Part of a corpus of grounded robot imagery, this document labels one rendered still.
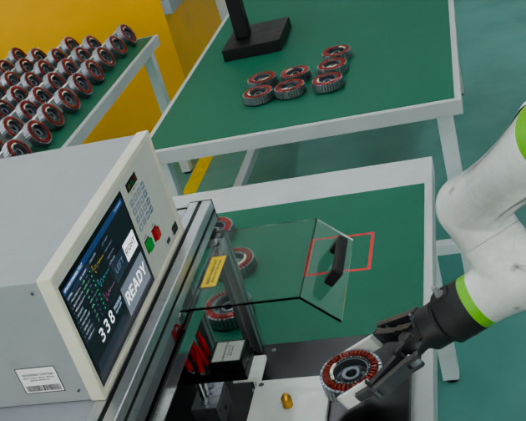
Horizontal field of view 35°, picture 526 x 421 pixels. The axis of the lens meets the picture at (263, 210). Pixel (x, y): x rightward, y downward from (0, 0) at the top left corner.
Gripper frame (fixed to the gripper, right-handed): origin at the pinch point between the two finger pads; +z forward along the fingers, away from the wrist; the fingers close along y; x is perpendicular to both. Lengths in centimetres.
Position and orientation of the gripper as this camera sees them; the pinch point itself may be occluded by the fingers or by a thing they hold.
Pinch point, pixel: (353, 374)
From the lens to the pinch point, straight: 151.4
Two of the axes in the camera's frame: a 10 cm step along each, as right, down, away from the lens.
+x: 7.0, 6.7, 2.6
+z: -6.9, 5.4, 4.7
